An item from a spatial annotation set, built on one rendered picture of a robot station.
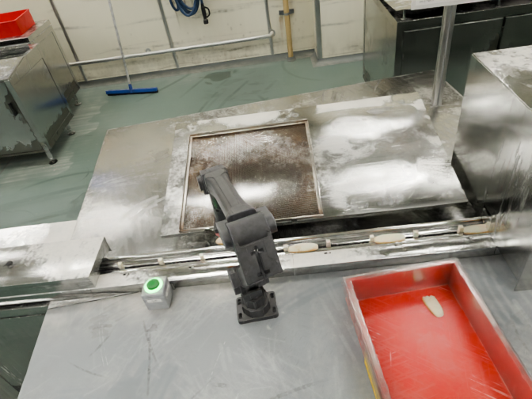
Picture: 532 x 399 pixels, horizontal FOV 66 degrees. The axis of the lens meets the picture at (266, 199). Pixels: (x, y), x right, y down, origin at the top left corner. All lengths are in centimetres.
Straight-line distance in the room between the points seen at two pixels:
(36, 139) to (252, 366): 312
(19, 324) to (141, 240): 50
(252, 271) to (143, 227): 90
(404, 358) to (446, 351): 11
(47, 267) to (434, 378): 119
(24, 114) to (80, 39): 166
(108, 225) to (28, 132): 229
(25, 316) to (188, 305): 61
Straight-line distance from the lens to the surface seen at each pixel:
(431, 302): 128
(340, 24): 462
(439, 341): 123
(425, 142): 168
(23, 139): 400
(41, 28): 467
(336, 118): 176
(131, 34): 507
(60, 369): 139
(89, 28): 519
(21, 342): 185
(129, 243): 162
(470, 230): 146
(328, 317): 124
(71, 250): 155
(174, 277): 137
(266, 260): 81
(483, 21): 302
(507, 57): 145
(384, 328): 123
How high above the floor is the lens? 186
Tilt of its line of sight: 40 degrees down
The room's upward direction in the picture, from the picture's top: 10 degrees counter-clockwise
